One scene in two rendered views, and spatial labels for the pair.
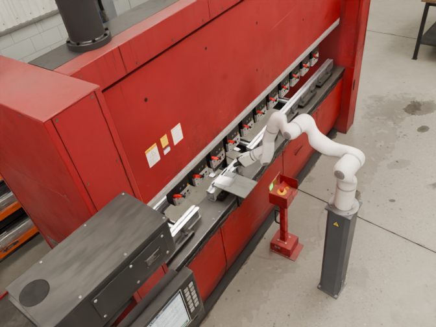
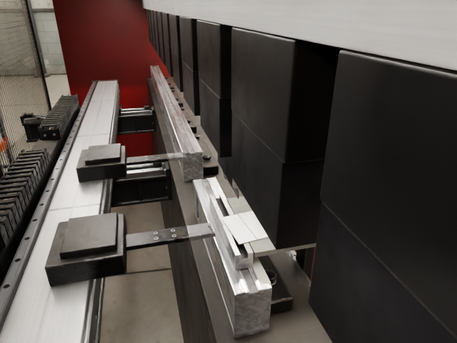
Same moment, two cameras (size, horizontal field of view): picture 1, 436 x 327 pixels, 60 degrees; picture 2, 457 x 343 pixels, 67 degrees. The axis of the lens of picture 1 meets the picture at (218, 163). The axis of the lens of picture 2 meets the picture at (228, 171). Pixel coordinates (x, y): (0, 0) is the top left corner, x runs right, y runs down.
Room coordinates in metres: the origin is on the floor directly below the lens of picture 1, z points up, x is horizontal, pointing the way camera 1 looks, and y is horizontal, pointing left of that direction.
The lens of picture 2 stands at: (1.77, 0.44, 1.36)
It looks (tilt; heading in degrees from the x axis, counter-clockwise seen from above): 26 degrees down; 304
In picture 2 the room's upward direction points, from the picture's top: straight up
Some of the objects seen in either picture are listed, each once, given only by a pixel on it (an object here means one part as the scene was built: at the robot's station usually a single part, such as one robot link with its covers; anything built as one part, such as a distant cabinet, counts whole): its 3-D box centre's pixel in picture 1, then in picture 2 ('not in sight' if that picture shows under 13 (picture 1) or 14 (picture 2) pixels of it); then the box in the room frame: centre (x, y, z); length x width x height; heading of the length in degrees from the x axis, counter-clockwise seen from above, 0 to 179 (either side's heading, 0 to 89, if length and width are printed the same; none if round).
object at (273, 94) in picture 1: (269, 96); (173, 37); (2.64, -0.50, 1.26); 0.15 x 0.09 x 0.17; 139
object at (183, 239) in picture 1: (178, 246); not in sight; (1.57, 0.36, 0.89); 0.30 x 0.05 x 0.03; 139
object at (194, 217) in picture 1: (174, 235); not in sight; (1.65, 0.37, 0.92); 0.50 x 0.06 x 0.10; 139
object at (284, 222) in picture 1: (283, 219); not in sight; (2.06, -0.48, 0.39); 0.05 x 0.05 x 0.54; 51
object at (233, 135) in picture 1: (229, 137); (208, 62); (2.19, -0.11, 1.26); 0.15 x 0.09 x 0.17; 139
